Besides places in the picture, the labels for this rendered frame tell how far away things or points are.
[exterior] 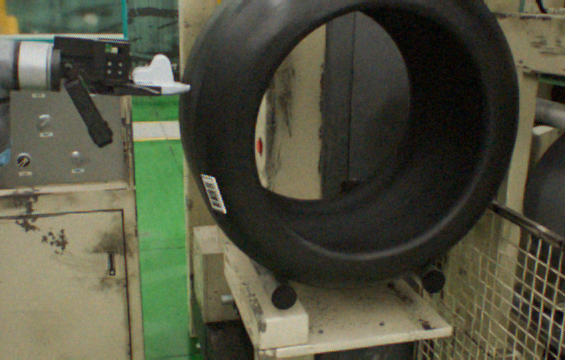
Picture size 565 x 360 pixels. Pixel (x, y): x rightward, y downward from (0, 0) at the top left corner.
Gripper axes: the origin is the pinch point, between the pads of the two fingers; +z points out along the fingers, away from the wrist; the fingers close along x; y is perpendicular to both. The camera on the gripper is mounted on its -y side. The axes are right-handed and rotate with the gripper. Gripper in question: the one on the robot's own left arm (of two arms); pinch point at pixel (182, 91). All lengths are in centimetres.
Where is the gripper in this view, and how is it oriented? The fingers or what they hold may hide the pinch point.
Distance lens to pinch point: 106.1
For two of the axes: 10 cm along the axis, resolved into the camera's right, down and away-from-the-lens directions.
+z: 9.6, 0.4, 2.7
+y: 1.1, -9.6, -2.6
